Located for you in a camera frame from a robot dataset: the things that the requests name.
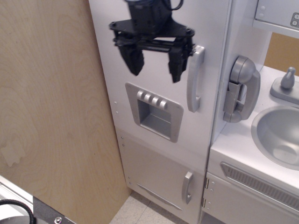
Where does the white oven door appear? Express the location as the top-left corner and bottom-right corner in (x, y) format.
(202, 173), (299, 224)

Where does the black metal base plate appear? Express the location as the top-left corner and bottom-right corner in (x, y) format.
(0, 196), (75, 224)

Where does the white fridge door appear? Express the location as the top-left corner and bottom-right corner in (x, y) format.
(89, 0), (231, 172)

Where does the black braided cable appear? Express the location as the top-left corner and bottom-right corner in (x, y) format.
(0, 198), (36, 224)

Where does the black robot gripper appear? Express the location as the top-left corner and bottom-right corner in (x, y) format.
(109, 2), (195, 83)

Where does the grey ice dispenser box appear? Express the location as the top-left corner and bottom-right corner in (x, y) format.
(125, 83), (184, 143)

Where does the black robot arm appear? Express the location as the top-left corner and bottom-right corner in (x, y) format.
(109, 0), (195, 83)

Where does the grey freezer door handle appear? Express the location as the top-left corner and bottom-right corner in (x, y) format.
(181, 171), (193, 204)

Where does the white toy kitchen cabinet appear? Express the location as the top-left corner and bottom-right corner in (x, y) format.
(201, 0), (299, 215)

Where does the grey fridge door handle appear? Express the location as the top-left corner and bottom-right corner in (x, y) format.
(186, 45), (205, 112)

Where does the grey oven vent panel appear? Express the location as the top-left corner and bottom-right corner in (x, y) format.
(220, 162), (299, 212)

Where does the grey toy sink bowl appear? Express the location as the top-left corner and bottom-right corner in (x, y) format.
(251, 106), (299, 170)

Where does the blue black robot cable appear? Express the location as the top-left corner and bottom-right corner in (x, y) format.
(163, 0), (185, 11)

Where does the grey toy faucet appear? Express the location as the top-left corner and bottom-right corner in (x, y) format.
(270, 67), (299, 105)

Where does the white toy microwave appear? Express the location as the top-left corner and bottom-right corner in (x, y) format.
(253, 0), (299, 38)

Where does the grey toy telephone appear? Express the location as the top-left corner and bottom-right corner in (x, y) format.
(223, 56), (261, 123)

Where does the aluminium frame rail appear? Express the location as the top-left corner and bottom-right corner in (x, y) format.
(0, 176), (33, 220)

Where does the white freezer door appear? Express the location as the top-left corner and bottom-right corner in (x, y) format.
(116, 129), (205, 224)

